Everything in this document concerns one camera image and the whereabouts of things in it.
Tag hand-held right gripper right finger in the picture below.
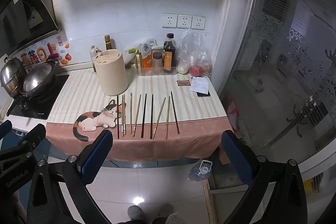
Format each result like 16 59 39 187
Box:
221 130 308 224

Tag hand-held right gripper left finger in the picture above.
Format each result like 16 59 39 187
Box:
26 130 114 224

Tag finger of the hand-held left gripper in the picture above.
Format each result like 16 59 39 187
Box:
0 120 13 141
0 124 47 161

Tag row of chopsticks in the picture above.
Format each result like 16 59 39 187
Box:
117 93 167 140

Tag dark brown chopstick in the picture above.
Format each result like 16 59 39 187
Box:
171 91 180 135

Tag light wooden chopstick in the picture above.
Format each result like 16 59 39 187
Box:
165 96 171 140

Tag beige utensil holder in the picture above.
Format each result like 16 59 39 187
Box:
94 49 129 96

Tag clear plastic bag with tag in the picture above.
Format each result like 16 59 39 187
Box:
188 158 213 183

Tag black induction cooktop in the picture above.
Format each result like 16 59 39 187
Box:
6 73 70 117

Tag red and white bag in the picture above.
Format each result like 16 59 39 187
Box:
226 96 241 133

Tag steel pot with lid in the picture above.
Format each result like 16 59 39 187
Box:
0 56 27 98

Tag wok with steel lid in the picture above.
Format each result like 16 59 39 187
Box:
20 61 57 98

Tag grey slipper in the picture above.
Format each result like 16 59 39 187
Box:
127 205 144 221

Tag white paper receipt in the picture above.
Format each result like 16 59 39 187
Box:
189 77 210 95

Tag plastic bag of tomatoes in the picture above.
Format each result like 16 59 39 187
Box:
189 32 213 78

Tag clear organizer box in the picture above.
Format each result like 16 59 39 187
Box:
138 52 179 76

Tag small white bottle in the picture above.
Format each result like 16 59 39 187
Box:
90 46 99 73

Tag jar with brown lid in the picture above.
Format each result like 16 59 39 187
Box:
152 51 164 74

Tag orange and white packet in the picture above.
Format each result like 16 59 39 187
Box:
139 42 154 68

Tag glass sliding door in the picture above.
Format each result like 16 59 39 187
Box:
220 0 336 189

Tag plastic bag of white grain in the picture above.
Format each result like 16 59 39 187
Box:
177 30 200 75

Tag brown bottle with gold cap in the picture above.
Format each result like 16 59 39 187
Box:
104 34 113 51

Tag black range hood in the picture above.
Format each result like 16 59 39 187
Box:
0 0 60 57

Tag dark soy sauce bottle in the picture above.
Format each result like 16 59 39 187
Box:
163 33 177 73

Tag colourful wall stickers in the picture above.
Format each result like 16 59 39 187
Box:
20 35 72 67

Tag white wall outlet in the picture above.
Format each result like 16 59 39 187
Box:
177 14 193 29
162 13 178 29
191 15 207 30

